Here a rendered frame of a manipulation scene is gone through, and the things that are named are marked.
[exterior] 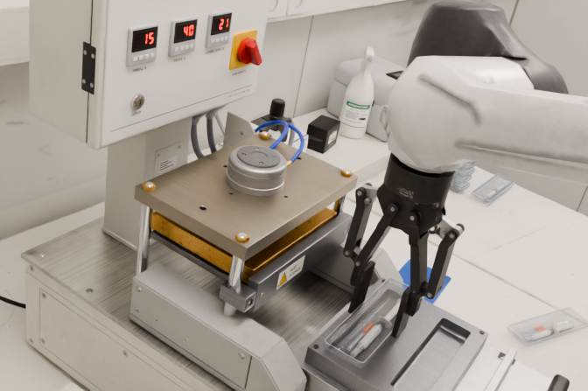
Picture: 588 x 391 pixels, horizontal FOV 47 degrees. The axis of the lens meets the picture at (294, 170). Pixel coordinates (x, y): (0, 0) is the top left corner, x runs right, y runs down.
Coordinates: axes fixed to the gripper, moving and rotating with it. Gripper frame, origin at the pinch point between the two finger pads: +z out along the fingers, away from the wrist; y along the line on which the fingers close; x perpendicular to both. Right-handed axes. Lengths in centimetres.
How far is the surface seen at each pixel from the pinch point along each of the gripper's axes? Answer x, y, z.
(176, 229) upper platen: -10.1, -26.2, -2.2
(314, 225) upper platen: 4.6, -13.8, -2.6
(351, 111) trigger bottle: 90, -51, 15
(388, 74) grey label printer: 103, -49, 6
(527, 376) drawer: 8.9, 18.7, 6.5
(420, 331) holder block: 3.3, 5.0, 3.9
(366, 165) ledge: 79, -39, 23
